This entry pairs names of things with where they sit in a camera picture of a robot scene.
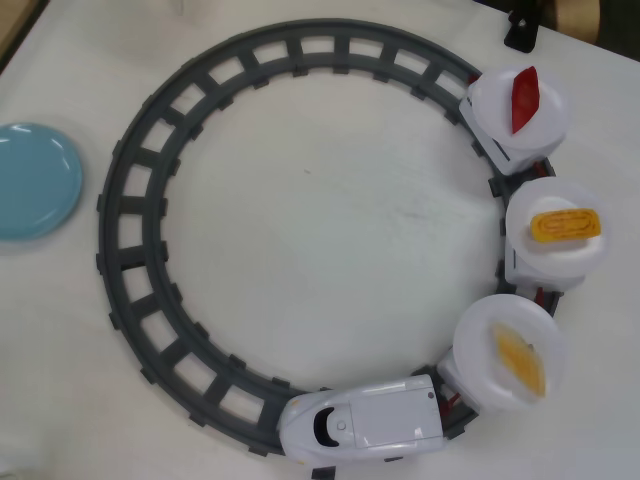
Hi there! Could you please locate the red tuna toy sushi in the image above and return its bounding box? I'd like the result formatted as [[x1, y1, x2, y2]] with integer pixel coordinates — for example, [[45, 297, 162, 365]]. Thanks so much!
[[510, 65, 541, 136]]

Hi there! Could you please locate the white Shinkansen toy locomotive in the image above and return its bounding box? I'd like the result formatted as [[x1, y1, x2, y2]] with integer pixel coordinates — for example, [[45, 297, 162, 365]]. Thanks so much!
[[278, 373, 448, 459]]

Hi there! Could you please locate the pale orange toy sushi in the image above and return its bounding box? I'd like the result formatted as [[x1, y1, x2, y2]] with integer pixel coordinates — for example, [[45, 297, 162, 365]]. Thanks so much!
[[487, 322, 548, 399]]

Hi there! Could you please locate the yellow rolled egg toy sushi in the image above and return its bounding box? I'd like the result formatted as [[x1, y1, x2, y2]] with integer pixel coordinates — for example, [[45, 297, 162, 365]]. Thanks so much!
[[523, 197, 603, 256]]

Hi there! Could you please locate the blue round dish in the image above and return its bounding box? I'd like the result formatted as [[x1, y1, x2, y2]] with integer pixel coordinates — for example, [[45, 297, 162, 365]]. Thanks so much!
[[0, 121, 85, 245]]

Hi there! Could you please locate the gray circular toy train track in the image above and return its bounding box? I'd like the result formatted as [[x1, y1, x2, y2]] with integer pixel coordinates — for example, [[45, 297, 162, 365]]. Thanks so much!
[[94, 18, 569, 480]]

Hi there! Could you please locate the black table clamp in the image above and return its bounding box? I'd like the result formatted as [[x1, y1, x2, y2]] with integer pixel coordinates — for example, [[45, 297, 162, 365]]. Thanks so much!
[[503, 9, 541, 53]]

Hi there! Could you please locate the brown cardboard roll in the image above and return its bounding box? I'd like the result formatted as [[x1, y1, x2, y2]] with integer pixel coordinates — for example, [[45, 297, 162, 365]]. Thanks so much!
[[549, 0, 604, 44]]

